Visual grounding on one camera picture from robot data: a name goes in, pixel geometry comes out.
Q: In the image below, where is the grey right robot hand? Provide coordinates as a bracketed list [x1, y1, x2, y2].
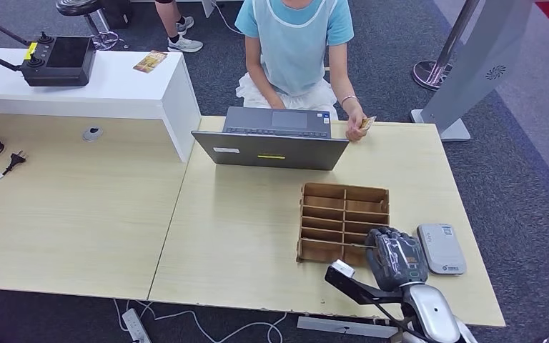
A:
[364, 227, 430, 292]

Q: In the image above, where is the person's left hand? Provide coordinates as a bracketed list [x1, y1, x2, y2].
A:
[344, 111, 370, 143]

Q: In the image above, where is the wooden card organizer box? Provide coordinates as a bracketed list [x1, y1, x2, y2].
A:
[295, 182, 391, 272]

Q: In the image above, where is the seated person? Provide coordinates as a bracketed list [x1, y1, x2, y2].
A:
[234, 0, 377, 143]

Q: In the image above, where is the standing person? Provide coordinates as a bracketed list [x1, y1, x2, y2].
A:
[152, 0, 205, 53]

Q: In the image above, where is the grey laptop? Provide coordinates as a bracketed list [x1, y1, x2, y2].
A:
[190, 106, 350, 172]

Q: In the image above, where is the white table foot bar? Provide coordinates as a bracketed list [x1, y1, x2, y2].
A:
[296, 315, 399, 340]

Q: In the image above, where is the silver kiosk stand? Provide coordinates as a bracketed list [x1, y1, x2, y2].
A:
[409, 0, 536, 143]

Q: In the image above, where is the black box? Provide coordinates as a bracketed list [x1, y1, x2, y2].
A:
[98, 0, 132, 29]

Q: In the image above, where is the white counter shelf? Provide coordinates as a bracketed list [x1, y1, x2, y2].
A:
[0, 46, 202, 164]

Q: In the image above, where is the black joystick controller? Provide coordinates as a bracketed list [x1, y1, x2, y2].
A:
[20, 30, 97, 88]

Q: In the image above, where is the black stool chrome base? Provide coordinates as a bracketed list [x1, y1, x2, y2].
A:
[55, 0, 130, 51]

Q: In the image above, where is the white power strip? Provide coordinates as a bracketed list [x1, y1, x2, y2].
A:
[121, 308, 153, 343]

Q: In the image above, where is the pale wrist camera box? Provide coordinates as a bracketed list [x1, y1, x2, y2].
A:
[331, 259, 357, 279]

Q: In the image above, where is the chrome stanchion post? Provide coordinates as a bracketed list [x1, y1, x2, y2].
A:
[412, 0, 481, 91]

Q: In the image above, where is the white floor cable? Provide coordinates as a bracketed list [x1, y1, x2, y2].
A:
[210, 0, 246, 36]

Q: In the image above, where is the white power cable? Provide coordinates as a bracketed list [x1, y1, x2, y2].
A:
[112, 298, 287, 343]

